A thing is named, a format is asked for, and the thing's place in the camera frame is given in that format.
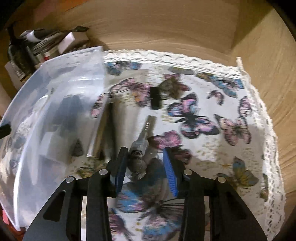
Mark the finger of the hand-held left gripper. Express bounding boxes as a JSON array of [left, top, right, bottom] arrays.
[[0, 125, 11, 139]]

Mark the silver metal cylinder tool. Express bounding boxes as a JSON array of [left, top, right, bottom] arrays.
[[126, 115, 158, 180]]

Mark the long metal bar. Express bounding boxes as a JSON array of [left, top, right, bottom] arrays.
[[87, 94, 116, 161]]

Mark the clear plastic tray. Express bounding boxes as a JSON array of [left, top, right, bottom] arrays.
[[0, 46, 111, 232]]

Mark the small white box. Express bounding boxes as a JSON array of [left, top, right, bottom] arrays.
[[58, 31, 77, 52]]

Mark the black binder clip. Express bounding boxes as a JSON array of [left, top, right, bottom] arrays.
[[150, 86, 162, 110]]

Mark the butterfly print lace tablecloth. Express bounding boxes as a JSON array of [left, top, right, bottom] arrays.
[[76, 49, 287, 241]]

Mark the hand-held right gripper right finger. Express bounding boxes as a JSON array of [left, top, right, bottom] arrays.
[[162, 147, 269, 241]]

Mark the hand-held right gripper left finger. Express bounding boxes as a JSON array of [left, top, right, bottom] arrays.
[[22, 146, 129, 241]]

